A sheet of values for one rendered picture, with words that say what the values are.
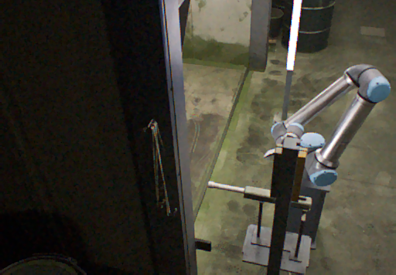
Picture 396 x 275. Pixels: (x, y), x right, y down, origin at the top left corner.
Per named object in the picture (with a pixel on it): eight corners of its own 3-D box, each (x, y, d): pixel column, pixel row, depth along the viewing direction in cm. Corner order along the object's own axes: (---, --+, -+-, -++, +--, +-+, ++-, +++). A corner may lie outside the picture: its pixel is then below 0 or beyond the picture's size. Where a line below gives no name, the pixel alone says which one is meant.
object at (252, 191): (306, 225, 208) (312, 195, 193) (305, 233, 204) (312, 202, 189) (210, 205, 219) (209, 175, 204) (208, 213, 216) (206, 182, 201)
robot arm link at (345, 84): (363, 51, 224) (265, 127, 251) (373, 63, 215) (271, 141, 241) (373, 63, 230) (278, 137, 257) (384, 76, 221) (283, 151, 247)
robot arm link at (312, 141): (316, 148, 276) (320, 128, 265) (326, 167, 263) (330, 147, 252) (293, 151, 275) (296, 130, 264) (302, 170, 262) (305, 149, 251)
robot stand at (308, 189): (318, 216, 325) (332, 157, 284) (315, 250, 303) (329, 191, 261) (278, 208, 332) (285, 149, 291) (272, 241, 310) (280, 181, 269)
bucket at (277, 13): (279, 40, 534) (281, 19, 516) (257, 38, 541) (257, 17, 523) (282, 28, 556) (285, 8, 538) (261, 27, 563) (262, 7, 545)
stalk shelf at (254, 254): (241, 261, 211) (241, 259, 210) (250, 225, 228) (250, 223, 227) (305, 276, 204) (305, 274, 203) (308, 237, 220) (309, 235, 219)
